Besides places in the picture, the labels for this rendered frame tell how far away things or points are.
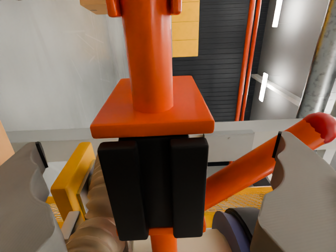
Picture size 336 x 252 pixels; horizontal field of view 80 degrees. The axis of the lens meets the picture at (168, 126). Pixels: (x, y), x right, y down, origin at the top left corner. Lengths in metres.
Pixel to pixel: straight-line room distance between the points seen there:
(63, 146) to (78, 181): 1.13
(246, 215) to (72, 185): 0.22
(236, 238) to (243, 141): 1.05
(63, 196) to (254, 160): 0.21
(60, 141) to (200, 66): 10.02
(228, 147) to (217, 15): 9.91
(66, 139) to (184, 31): 6.50
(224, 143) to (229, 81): 10.43
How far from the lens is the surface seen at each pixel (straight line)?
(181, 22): 7.45
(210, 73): 11.26
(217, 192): 0.17
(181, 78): 0.16
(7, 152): 0.49
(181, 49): 7.51
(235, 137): 1.27
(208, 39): 10.92
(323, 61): 5.91
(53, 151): 1.47
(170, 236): 0.17
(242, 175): 0.17
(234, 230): 0.29
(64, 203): 0.28
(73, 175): 0.28
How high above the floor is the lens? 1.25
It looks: level
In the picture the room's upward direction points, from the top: 87 degrees clockwise
